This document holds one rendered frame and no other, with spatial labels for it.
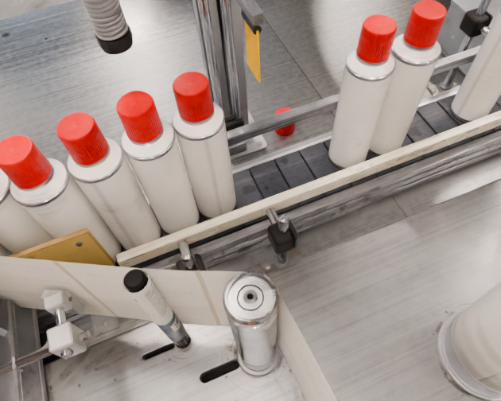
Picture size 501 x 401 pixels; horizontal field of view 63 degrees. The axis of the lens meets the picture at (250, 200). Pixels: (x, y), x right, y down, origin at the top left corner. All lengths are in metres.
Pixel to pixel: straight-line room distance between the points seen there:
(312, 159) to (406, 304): 0.22
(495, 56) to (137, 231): 0.48
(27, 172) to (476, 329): 0.40
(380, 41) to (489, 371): 0.31
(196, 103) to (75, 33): 0.61
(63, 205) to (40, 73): 0.51
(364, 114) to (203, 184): 0.20
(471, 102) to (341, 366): 0.40
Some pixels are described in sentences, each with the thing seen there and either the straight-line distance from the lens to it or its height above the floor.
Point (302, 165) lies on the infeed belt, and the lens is 0.57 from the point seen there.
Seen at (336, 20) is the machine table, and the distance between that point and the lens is 0.90.
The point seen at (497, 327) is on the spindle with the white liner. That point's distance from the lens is 0.39.
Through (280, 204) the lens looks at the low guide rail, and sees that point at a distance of 0.50.
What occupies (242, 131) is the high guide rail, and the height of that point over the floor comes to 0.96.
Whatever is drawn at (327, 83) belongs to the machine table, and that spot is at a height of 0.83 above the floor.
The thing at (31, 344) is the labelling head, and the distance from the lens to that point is 0.50.
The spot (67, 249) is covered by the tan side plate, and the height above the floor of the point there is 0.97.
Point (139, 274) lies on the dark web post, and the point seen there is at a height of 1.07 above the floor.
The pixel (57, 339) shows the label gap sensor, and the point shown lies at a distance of 0.37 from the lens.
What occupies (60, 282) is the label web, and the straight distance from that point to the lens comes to 0.38.
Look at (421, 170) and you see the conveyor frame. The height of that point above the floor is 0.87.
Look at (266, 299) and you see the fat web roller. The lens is 0.28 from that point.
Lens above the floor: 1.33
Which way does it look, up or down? 58 degrees down
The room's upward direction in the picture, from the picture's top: 5 degrees counter-clockwise
